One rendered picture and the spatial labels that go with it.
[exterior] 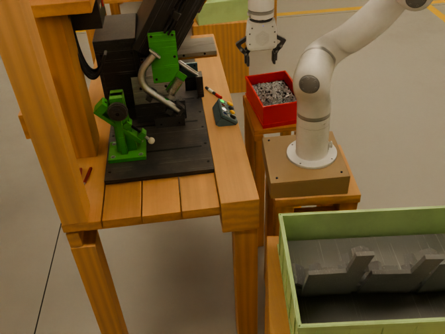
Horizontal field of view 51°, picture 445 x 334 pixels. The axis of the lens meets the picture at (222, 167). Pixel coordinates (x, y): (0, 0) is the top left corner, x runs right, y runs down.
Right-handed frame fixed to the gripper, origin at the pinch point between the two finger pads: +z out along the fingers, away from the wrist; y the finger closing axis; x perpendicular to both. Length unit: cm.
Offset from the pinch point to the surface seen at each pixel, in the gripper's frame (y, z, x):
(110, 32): -56, 6, 54
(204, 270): -26, 130, 20
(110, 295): -66, 84, -25
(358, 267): 11, 23, -74
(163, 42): -33, 7, 40
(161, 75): -36, 20, 36
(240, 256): -12, 70, -25
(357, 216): 24, 36, -44
